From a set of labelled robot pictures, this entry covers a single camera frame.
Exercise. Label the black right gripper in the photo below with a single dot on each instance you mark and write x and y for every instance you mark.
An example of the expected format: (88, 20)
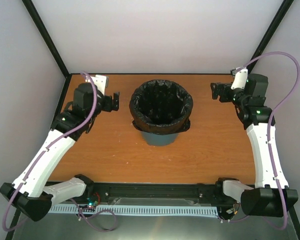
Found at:
(215, 92)

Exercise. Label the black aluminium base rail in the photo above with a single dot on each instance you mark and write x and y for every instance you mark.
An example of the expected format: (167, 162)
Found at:
(211, 194)

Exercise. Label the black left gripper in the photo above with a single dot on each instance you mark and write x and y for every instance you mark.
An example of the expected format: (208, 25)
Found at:
(110, 107)

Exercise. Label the black frame post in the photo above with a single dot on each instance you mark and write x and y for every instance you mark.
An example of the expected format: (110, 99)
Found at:
(37, 20)
(273, 26)

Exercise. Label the black left frame post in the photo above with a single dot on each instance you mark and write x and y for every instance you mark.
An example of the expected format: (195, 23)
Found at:
(37, 20)

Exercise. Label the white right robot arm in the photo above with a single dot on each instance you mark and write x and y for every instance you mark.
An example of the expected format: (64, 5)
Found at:
(271, 195)

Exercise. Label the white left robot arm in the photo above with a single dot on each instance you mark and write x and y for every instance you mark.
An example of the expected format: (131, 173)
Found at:
(29, 192)

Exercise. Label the light blue slotted cable duct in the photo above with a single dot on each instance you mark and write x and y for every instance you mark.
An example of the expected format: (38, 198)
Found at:
(151, 211)

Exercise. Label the black right frame post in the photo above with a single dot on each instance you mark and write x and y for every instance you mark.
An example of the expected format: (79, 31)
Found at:
(273, 26)

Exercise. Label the black plastic trash bag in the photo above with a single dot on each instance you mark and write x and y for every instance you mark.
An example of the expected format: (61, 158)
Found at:
(161, 107)

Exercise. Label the teal plastic trash bin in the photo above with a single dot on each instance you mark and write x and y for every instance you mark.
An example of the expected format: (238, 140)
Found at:
(159, 140)

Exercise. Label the green lit circuit board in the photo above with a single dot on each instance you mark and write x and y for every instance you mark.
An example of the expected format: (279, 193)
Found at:
(94, 200)

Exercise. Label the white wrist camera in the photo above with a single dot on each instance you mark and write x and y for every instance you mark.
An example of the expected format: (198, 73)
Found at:
(101, 82)
(240, 75)

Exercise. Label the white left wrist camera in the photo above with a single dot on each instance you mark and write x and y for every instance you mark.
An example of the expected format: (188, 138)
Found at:
(101, 82)

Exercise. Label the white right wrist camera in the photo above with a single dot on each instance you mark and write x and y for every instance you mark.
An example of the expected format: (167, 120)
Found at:
(240, 75)

